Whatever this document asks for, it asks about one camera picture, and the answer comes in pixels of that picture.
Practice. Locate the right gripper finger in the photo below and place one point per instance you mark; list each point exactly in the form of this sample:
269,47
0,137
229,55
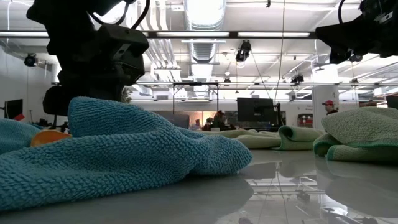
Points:
335,35

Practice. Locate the blue microfiber towel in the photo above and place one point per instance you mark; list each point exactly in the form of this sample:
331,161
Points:
124,149
15,133

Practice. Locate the pale green microfiber towel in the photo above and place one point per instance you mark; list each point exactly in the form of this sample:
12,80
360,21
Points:
264,141

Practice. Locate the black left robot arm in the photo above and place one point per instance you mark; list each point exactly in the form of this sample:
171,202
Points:
62,18

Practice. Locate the orange microfiber towel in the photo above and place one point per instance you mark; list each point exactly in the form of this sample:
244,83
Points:
46,137

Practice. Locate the black ceiling spotlight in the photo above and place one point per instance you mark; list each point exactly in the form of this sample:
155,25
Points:
243,51
297,78
356,58
30,60

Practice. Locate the white box lamp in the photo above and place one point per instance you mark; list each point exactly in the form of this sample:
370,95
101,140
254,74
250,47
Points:
55,73

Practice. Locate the black tripod stand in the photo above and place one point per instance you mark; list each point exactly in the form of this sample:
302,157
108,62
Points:
56,122

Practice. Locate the white pillar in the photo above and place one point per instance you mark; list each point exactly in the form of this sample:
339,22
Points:
318,105

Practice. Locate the small black monitor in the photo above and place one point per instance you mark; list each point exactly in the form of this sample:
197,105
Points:
14,109

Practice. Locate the red shelf unit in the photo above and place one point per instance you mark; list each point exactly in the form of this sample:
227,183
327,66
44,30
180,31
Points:
305,120

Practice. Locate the black bar with light strips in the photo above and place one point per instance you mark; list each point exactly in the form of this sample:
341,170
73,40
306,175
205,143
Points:
233,34

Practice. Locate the large black monitor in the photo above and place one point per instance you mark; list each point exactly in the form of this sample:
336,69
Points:
255,109

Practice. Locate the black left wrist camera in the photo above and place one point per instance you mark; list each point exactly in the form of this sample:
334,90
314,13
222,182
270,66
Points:
124,39

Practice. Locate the silver ventilation duct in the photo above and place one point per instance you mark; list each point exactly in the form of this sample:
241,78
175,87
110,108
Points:
203,51

